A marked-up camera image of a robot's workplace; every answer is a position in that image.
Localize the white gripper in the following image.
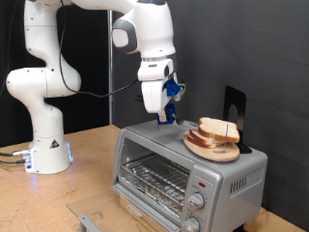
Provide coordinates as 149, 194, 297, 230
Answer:
137, 58, 186, 124

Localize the white bread slice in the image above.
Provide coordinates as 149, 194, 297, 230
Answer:
197, 116, 241, 144

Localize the glass oven door with handle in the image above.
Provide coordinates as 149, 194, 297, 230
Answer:
66, 183, 182, 232

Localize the metal oven rack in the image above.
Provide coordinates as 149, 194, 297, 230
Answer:
120, 153, 191, 217

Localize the silver toaster oven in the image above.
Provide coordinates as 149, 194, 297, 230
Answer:
112, 117, 268, 232

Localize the silver oven knob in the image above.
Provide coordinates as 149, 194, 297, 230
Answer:
187, 191, 206, 211
183, 216, 201, 232

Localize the round wooden plate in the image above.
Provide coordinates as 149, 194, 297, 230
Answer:
183, 129, 241, 163

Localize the vertical metal pole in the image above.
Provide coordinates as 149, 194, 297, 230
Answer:
107, 9, 114, 126

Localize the black metal bookend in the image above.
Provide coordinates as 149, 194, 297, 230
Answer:
221, 85, 253, 155

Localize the aluminium foil tray liner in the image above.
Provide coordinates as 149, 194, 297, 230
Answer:
124, 173, 183, 218

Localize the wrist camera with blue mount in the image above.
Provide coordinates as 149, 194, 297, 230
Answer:
164, 77, 186, 102

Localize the black cable with blue connector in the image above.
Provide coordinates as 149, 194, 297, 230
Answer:
57, 0, 140, 99

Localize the thin metal wire post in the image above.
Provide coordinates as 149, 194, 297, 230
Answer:
223, 124, 230, 153

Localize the base cable with silver plug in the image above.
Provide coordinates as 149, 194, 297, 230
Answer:
0, 148, 32, 159

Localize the thin black base cable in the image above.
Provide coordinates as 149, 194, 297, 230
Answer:
0, 158, 27, 165

